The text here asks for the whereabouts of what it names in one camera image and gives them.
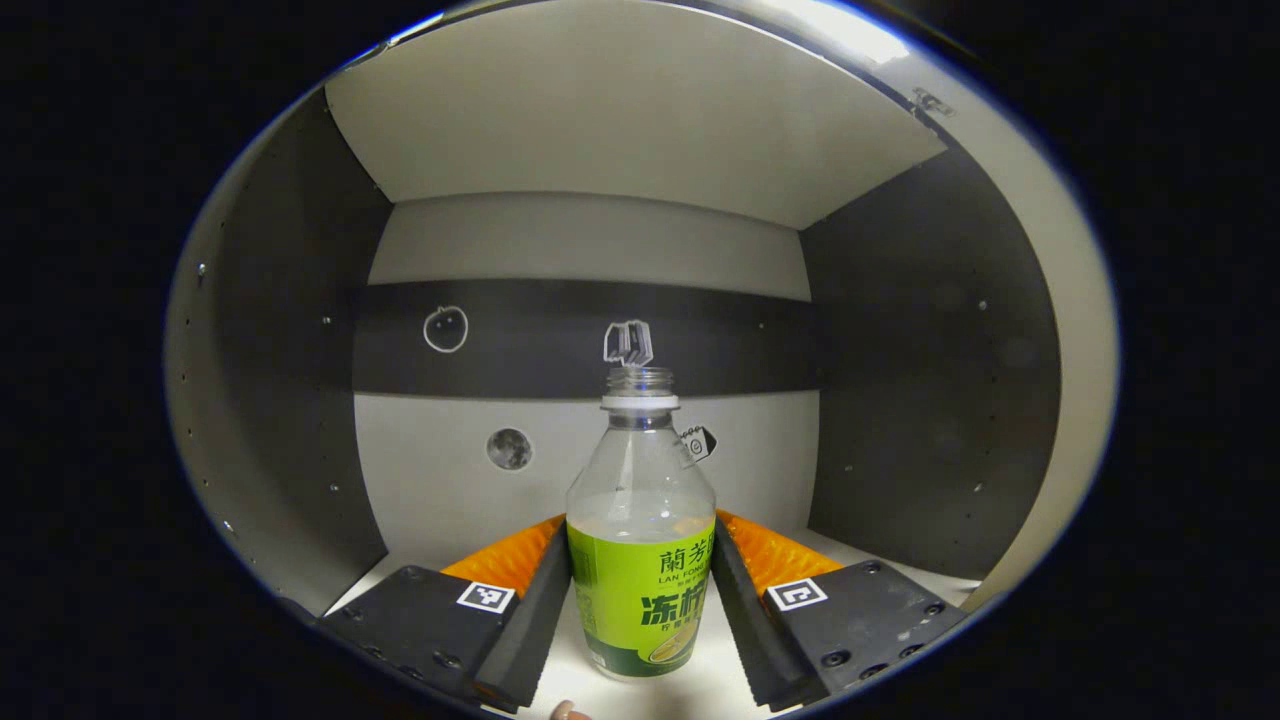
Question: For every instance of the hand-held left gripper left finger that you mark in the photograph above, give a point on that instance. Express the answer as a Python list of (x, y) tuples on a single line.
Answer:
[(530, 620)]

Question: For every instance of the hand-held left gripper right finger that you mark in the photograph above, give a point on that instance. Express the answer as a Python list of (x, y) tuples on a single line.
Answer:
[(750, 625)]

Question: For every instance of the clear bottle with green label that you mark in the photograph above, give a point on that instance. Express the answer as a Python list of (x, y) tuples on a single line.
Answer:
[(640, 600)]

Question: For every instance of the white cabinet door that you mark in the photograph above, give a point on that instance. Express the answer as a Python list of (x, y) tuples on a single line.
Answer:
[(1060, 300)]

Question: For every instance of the white and grey cabinet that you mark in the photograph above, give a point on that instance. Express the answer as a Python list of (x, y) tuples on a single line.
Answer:
[(600, 130)]

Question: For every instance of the metal door hinge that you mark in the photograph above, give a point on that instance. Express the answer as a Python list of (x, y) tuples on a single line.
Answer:
[(932, 101)]

